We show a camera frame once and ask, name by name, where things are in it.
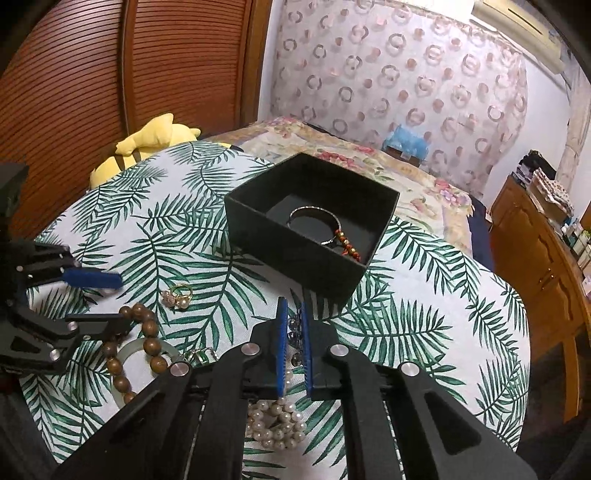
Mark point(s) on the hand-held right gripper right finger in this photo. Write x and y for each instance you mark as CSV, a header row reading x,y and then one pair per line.
x,y
307,360

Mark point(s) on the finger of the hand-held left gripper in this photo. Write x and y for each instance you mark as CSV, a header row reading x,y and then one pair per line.
x,y
99,325
92,278

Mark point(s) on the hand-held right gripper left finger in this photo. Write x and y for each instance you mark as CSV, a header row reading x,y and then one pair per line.
x,y
282,350

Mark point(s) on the pale jade bangle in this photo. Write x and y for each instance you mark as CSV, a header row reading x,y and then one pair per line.
x,y
131,347

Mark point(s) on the black jewelry box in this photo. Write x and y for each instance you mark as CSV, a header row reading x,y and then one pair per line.
x,y
300,277

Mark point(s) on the leaf print tablecloth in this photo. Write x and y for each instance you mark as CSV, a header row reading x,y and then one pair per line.
x,y
221,249

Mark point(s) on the silver bangle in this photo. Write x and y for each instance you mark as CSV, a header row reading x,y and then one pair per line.
x,y
314,209

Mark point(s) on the yellow plush toy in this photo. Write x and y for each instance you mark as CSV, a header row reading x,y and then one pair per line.
x,y
152,134

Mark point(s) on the floral bedspread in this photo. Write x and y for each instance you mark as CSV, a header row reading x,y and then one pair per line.
x,y
415,184

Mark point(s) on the wooden slatted wardrobe door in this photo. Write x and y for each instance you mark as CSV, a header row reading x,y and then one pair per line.
x,y
184,69

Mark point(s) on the dark blue bed sheet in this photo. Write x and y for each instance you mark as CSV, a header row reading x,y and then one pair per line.
x,y
480,230

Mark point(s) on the blue plastic bag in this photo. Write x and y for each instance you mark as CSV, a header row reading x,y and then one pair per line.
x,y
411,138

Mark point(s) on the wooden cabinet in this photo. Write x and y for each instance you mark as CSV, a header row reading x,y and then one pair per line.
x,y
535,258

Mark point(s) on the circle pattern curtain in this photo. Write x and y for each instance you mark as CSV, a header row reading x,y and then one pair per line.
x,y
369,69

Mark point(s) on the stack of patterned cloths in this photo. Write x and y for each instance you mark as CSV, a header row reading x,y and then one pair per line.
x,y
549,191

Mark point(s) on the pile of dark clothes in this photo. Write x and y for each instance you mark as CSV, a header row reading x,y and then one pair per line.
x,y
531,164

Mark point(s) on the row of small bottles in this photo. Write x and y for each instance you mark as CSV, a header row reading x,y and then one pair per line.
x,y
581,244

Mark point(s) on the white wrapped pipe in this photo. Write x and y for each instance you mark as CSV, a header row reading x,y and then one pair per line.
x,y
577,124

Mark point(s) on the cream air conditioner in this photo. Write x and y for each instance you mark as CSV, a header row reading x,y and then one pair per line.
x,y
521,27

